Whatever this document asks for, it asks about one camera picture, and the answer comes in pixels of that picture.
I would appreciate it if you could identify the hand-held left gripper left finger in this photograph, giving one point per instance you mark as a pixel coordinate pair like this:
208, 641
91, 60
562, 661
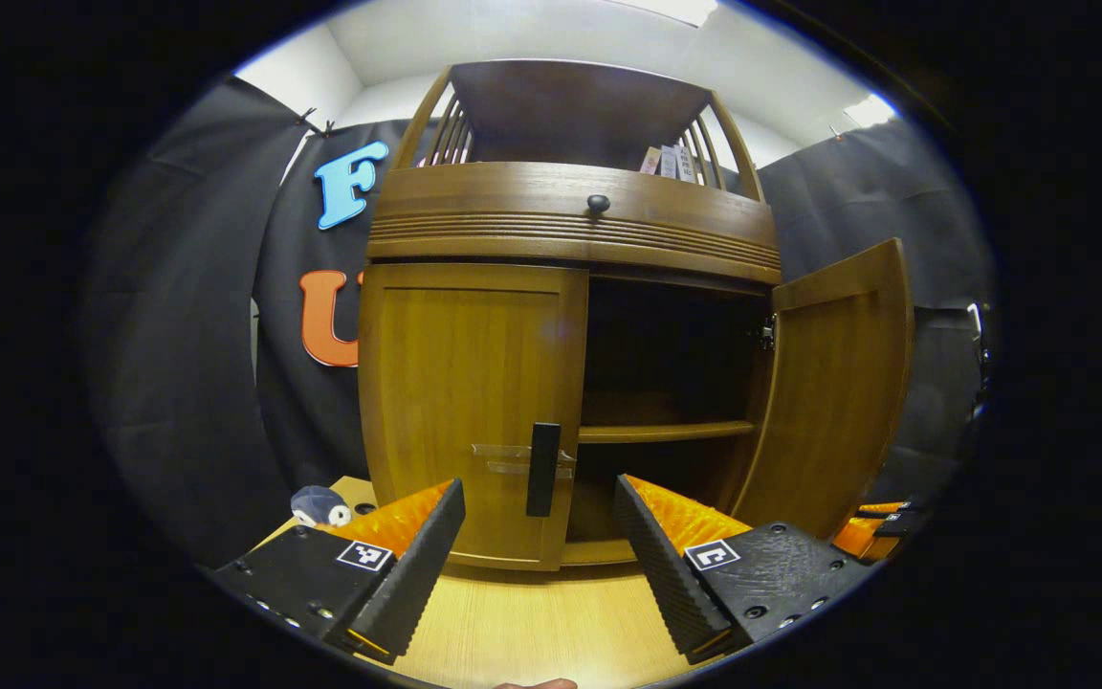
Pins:
417, 574

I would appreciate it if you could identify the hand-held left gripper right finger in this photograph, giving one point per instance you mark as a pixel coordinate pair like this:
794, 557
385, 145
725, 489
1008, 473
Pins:
661, 574

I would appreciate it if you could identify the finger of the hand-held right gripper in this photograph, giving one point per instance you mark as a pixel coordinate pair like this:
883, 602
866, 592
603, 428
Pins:
857, 538
886, 508

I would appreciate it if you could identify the wooden cabinet door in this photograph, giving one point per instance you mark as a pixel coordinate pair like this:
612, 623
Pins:
455, 383
838, 402

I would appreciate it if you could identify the wooden double-door shoe cabinet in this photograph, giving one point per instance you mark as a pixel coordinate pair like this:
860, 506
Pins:
561, 115

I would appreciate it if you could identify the wooden cabinet drawer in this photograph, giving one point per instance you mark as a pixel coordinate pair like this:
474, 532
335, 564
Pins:
513, 206

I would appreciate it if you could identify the penguin plush toy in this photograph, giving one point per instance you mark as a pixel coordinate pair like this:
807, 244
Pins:
317, 504

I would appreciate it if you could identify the wooden inner shelf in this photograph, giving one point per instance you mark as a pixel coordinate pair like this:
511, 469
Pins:
666, 432

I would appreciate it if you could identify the black backdrop cloth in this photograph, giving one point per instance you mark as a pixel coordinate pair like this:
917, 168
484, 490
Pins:
178, 335

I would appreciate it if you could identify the black round drawer knob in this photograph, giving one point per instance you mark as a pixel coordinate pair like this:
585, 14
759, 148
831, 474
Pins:
599, 204

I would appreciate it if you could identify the small ceiling light panel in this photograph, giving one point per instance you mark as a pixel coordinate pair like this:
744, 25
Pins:
869, 111

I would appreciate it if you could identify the pale grey book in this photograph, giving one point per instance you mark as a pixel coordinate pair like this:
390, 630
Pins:
686, 163

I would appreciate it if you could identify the large ceiling light panel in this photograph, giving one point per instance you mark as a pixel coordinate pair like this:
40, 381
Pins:
671, 10

